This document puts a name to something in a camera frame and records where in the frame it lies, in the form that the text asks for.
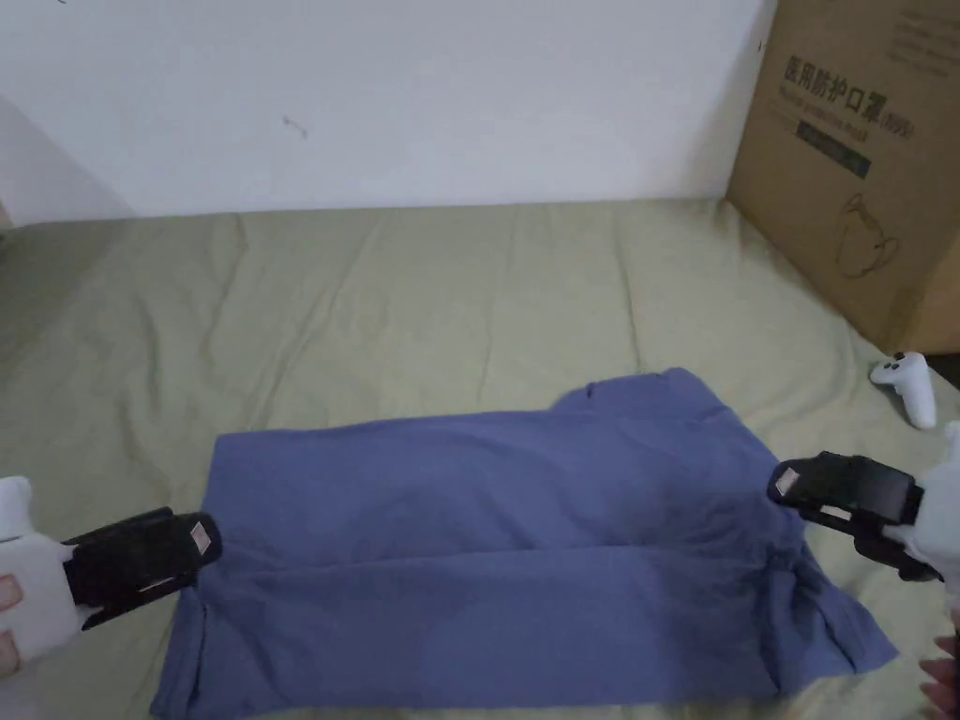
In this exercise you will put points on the blue shirt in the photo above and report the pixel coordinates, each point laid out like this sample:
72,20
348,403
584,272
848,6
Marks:
480,540

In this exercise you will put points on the person's left hand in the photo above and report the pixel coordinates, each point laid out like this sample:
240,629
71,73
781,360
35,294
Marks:
9,592

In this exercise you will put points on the white hand controller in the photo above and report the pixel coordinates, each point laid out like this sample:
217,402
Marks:
916,394

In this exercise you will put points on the person's right hand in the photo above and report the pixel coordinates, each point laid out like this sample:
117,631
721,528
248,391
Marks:
945,682

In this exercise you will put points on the brown cardboard carton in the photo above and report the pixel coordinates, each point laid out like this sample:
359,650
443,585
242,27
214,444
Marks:
847,187

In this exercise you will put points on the bed with pale green sheet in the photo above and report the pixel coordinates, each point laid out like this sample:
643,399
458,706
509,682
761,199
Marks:
375,300

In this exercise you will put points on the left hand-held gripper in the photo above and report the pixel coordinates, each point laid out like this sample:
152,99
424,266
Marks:
41,592

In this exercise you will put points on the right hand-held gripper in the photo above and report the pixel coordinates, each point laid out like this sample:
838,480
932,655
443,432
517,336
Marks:
943,517

